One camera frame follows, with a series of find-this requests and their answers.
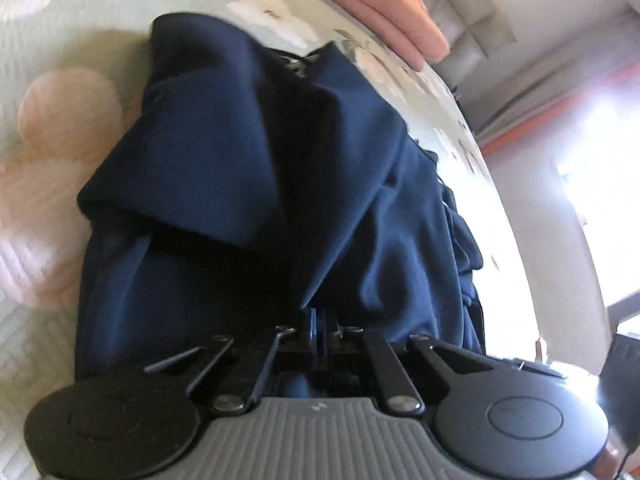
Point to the cream and orange curtain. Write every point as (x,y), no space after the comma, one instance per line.
(555,105)

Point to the window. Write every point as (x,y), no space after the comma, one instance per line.
(607,230)

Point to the grey sofa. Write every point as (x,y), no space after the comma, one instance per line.
(470,5)

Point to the floral quilted bedspread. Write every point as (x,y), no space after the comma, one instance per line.
(55,75)

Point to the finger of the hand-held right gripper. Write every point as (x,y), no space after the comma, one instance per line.
(537,367)

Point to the navy zip hoodie white stripes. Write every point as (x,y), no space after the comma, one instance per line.
(280,160)

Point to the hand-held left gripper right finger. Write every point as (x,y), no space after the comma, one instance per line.
(329,330)

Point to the pink folded blanket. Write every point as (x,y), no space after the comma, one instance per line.
(395,15)
(370,30)

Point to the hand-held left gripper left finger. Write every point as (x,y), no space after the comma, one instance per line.
(314,330)

